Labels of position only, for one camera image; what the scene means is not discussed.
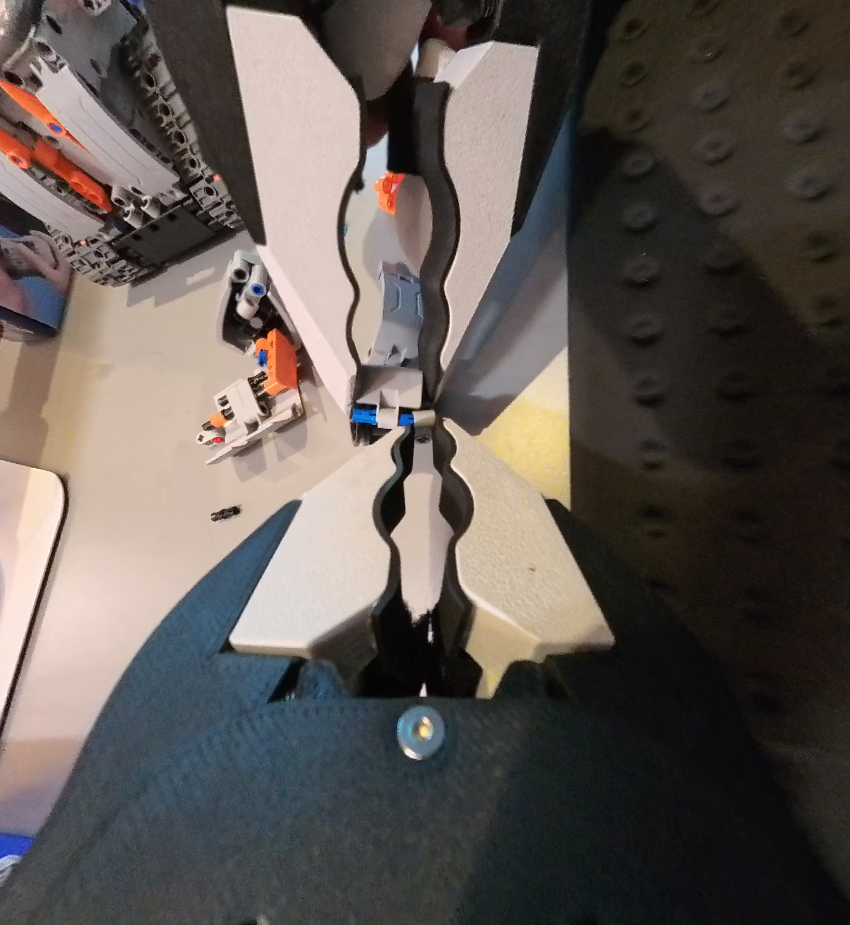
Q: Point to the blue toy kit box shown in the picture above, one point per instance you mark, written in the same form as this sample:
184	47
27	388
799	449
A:
6	274

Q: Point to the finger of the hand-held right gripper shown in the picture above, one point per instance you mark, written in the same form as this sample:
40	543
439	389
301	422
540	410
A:
490	144
295	144

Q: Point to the black connector pin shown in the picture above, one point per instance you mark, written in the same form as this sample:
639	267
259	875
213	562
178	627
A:
225	514

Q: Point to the grey curved brick panel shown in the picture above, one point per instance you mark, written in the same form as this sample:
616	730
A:
396	311

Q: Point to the black dimpled mat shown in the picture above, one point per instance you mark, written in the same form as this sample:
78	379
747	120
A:
721	361

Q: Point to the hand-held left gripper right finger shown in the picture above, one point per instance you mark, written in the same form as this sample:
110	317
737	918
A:
533	578

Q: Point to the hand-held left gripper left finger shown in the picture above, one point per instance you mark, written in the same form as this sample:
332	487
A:
309	578

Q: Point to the grey dome brick assembly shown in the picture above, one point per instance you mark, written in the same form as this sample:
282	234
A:
244	289

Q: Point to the tracked toy brick robot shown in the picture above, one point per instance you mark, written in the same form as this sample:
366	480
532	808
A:
71	130

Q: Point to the grey orange axle assembly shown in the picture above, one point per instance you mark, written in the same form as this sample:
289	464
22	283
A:
244	412

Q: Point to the orange brick piece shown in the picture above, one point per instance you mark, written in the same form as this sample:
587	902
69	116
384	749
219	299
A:
389	191

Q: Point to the black toy wheel hub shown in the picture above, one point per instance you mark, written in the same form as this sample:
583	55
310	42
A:
358	433

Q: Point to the person's right hand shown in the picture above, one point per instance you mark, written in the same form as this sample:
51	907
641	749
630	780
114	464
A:
376	119

